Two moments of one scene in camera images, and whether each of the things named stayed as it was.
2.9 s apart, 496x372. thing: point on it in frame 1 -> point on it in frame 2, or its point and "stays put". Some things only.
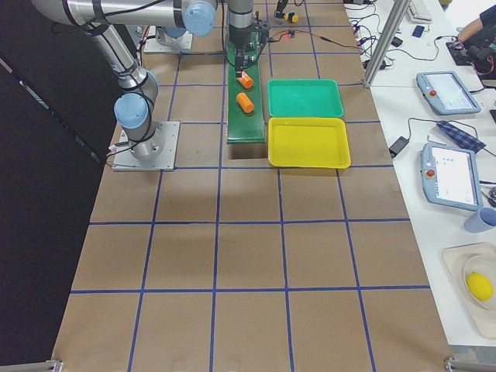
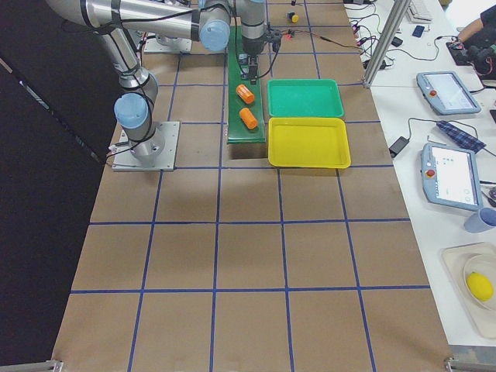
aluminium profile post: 401,8 stays put
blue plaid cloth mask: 460,137 stays put
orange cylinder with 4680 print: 246,80 -> 245,94
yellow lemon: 480,286 stays put
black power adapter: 397,146 stays put
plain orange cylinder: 243,101 -> 246,116
